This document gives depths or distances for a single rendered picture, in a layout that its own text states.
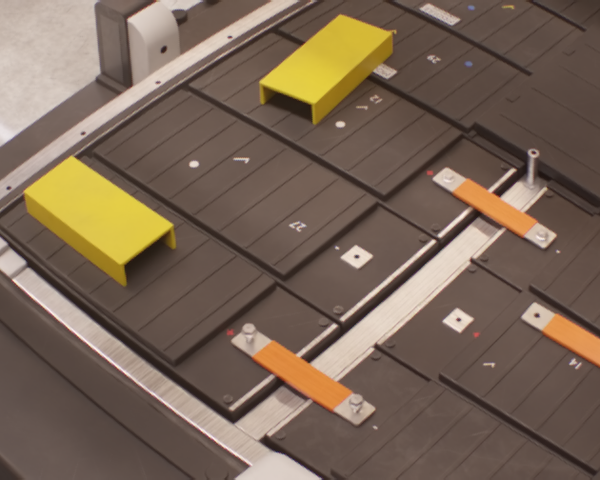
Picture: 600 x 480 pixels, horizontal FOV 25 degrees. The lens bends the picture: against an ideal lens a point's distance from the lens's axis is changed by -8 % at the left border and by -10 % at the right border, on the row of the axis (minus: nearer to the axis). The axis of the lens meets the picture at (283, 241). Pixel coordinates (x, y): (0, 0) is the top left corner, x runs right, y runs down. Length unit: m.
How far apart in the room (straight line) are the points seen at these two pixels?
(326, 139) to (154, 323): 0.30
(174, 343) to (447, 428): 0.27
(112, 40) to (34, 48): 1.72
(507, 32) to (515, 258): 0.38
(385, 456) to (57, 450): 0.29
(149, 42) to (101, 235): 0.40
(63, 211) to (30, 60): 2.04
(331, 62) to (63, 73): 1.85
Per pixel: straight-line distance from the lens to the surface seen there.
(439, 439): 1.20
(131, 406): 1.11
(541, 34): 1.67
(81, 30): 3.48
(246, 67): 1.58
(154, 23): 1.70
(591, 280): 1.34
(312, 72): 1.52
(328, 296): 1.33
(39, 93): 3.28
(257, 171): 1.44
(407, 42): 1.62
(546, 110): 1.53
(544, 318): 1.30
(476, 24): 1.67
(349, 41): 1.57
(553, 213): 1.42
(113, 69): 1.77
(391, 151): 1.46
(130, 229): 1.35
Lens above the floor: 1.96
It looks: 44 degrees down
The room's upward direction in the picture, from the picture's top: 3 degrees counter-clockwise
